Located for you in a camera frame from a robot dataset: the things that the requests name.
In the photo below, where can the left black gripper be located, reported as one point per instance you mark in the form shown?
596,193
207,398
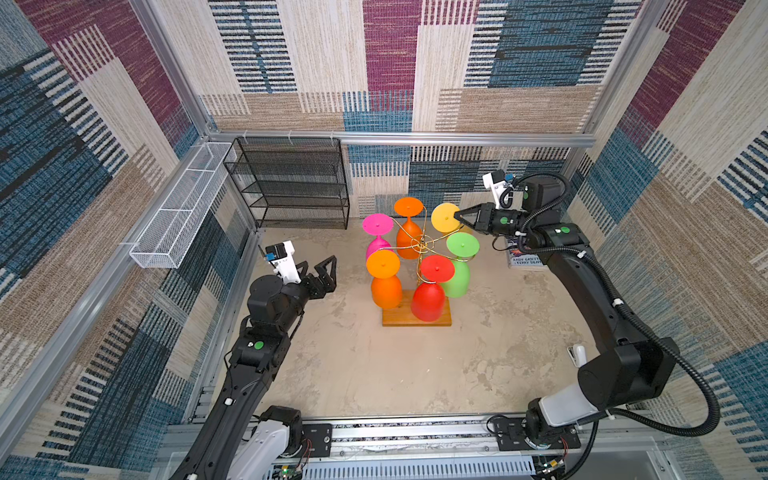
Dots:
325,285

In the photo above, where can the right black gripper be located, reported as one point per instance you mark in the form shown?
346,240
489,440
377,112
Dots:
482,223

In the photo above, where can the green plastic wine glass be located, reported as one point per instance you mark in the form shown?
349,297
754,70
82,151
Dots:
463,247

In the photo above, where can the yellow plastic wine glass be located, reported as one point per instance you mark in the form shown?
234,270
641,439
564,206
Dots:
443,218

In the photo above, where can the red plastic wine glass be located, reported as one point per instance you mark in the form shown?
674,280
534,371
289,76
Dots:
429,298

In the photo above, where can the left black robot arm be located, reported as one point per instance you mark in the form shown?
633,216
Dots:
265,336

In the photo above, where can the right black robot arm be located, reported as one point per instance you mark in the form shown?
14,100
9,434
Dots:
634,364

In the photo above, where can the orange front wine glass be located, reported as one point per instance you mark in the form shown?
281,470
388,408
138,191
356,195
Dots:
386,288

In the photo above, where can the orange wine glass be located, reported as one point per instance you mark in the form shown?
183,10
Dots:
409,234
386,288

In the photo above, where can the pink plastic wine glass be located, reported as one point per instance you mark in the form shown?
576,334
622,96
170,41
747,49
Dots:
378,225

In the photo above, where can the orange back wine glass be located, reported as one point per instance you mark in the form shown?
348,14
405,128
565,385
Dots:
409,234

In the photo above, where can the wooden rack base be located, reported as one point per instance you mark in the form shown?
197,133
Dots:
402,315

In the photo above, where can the paperback book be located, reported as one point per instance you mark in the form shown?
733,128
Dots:
518,260

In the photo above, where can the white mesh basket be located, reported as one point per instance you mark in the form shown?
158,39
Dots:
167,238

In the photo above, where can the white small device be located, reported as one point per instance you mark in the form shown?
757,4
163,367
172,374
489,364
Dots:
578,355

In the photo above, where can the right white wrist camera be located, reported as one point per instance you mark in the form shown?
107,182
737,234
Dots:
501,185

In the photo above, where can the gold wire glass rack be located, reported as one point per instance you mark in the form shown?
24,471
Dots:
433,242

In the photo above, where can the black wire shelf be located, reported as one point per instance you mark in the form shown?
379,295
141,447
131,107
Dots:
291,182

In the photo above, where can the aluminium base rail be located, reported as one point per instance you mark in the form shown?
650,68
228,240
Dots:
454,447

